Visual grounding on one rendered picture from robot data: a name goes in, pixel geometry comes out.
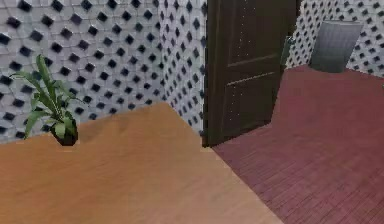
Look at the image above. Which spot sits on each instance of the grey bin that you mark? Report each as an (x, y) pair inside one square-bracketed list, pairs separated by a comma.
[(333, 46)]

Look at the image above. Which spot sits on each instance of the dark brown room door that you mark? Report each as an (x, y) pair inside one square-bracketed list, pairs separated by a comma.
[(246, 66)]

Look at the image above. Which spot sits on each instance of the green house plant black pot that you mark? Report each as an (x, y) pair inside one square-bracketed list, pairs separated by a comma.
[(51, 100)]

